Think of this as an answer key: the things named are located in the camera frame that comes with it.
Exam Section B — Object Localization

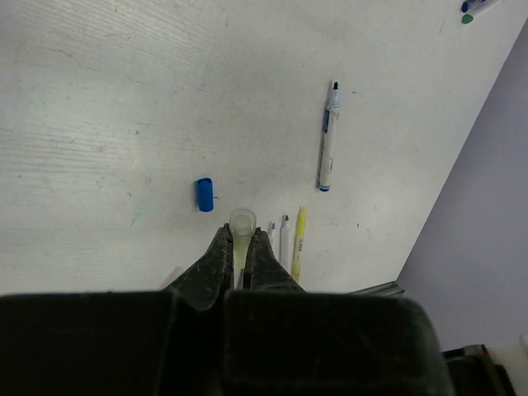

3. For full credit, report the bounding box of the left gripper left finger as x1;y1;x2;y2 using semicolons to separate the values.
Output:
1;227;232;395

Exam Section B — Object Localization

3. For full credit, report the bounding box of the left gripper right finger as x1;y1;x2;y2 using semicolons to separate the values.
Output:
224;231;455;395

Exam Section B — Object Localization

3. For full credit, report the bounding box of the yellow highlighter pen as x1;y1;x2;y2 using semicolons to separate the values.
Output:
291;206;306;281

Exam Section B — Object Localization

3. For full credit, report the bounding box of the teal white marker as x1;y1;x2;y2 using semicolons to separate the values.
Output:
280;214;290;269

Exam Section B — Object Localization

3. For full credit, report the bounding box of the lavender capped white marker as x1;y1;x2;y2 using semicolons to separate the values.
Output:
267;222;276;241

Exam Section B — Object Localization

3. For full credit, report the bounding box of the blue pen cap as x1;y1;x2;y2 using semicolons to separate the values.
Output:
195;177;215;213

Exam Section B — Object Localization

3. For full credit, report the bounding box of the green capped marker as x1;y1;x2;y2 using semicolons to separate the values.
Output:
461;12;478;25

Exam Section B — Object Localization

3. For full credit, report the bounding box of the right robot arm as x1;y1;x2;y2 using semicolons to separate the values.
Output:
442;333;527;396

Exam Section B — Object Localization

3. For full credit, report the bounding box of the aluminium frame rail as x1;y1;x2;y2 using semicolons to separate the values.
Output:
351;281;405;298

